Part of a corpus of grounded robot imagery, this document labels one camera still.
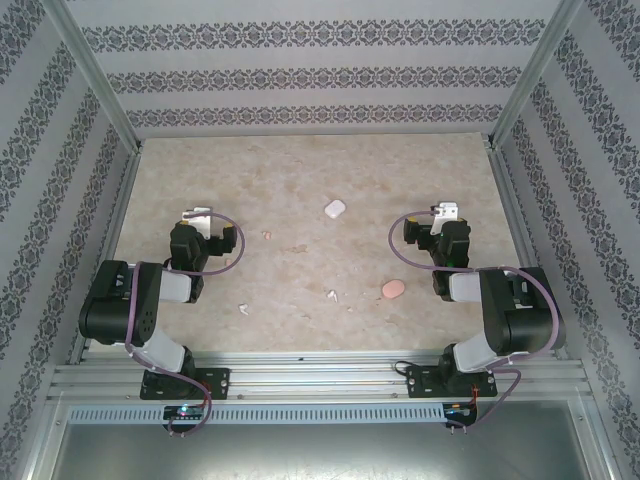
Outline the grey metal plate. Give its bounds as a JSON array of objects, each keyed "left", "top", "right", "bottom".
[{"left": 29, "top": 394, "right": 616, "bottom": 480}]

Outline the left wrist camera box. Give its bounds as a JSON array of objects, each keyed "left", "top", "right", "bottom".
[{"left": 181, "top": 205, "right": 215, "bottom": 237}]

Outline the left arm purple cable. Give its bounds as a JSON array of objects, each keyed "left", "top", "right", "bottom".
[{"left": 124, "top": 212, "right": 247, "bottom": 437}]

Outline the aluminium table side rail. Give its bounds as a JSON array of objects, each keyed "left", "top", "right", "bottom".
[
  {"left": 67, "top": 142, "right": 146, "bottom": 366},
  {"left": 487, "top": 139, "right": 571, "bottom": 361}
]

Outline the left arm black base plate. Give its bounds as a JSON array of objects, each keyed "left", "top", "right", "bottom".
[{"left": 139, "top": 367, "right": 232, "bottom": 401}]

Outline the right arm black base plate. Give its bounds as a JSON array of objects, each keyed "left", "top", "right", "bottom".
[{"left": 405, "top": 364, "right": 499, "bottom": 400}]

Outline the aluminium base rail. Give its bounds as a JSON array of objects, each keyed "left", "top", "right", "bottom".
[{"left": 47, "top": 349, "right": 596, "bottom": 401}]

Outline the aluminium frame post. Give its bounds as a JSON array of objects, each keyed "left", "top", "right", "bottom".
[
  {"left": 37, "top": 0, "right": 146, "bottom": 154},
  {"left": 484, "top": 0, "right": 586, "bottom": 151}
]

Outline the slotted grey cable duct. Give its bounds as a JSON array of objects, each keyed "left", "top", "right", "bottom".
[{"left": 67, "top": 402, "right": 447, "bottom": 426}]

